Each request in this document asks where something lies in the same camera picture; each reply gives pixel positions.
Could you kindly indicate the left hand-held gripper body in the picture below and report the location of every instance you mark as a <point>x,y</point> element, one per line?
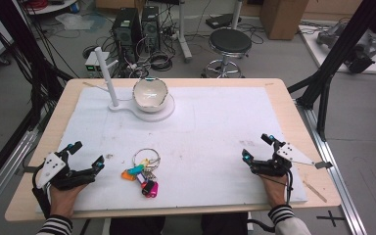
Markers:
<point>53,167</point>

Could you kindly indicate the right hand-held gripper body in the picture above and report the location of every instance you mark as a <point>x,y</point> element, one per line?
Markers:
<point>284,158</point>

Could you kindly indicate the person's right hand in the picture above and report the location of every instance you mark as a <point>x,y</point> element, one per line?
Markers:
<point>275,191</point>

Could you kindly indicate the person's left hand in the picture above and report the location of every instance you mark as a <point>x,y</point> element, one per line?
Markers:
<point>63,199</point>

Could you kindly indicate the thin wooden strip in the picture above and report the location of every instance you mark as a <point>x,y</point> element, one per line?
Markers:
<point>316,192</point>

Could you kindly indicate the white foam mat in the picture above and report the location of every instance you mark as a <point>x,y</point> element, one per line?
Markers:
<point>182,153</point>

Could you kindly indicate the white power supply box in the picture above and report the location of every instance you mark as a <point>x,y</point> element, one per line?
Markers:
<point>93,64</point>

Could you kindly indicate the white ceramic bowl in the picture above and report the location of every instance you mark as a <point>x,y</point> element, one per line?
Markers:
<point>150,94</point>

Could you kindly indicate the person's legs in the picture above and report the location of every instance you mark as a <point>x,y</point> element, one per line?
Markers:
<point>179,224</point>

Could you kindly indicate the black round stool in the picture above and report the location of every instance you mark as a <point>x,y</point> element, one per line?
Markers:
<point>230,44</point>

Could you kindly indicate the white board with grey device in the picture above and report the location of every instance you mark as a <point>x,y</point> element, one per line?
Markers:
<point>346,45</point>

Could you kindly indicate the brown cardboard box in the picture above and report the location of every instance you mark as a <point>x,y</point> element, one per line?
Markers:
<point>282,18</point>

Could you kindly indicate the clear plastic sheet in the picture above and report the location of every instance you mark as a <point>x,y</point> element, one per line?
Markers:
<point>75,21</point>

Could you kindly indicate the black flat device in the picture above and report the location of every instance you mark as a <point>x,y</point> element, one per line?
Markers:
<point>221,21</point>

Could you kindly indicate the black computer tower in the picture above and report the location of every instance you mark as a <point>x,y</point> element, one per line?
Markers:
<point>126,31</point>
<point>150,26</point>

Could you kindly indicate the white desk leg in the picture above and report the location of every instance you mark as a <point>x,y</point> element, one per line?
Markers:
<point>183,31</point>
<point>236,13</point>

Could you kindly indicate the aluminium rail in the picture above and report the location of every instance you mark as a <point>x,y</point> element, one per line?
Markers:
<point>334,169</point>
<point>5,173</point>

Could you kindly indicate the white stand with post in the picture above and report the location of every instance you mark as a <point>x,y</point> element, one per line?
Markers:
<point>137,109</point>

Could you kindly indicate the black metal frame strut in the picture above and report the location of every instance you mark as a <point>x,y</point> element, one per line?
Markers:
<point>333,62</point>
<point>23,55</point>

